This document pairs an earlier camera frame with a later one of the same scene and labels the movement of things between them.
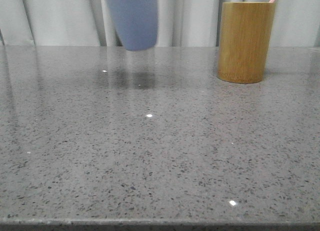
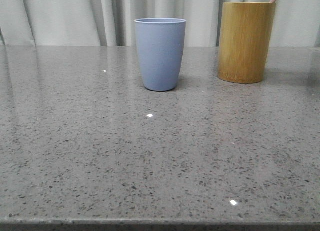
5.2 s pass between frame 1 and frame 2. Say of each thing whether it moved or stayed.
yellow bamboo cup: stayed
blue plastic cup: moved
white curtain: stayed
